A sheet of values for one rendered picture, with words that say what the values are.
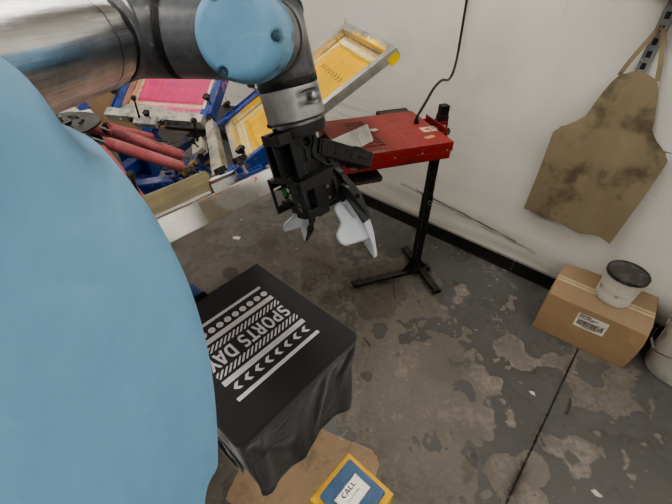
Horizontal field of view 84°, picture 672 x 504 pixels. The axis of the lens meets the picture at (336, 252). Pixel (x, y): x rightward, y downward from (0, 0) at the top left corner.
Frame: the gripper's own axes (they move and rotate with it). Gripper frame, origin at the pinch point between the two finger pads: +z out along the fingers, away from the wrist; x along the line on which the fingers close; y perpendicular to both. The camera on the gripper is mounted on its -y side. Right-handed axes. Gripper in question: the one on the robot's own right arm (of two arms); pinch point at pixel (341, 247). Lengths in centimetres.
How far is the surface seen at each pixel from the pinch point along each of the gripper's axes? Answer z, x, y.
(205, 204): -11.0, -15.0, 11.8
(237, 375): 44, -42, 11
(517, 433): 155, -4, -87
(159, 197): -1, -74, -1
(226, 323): 38, -59, 2
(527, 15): -21, -42, -200
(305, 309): 43, -45, -18
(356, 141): -9.6, -14.6, -24.0
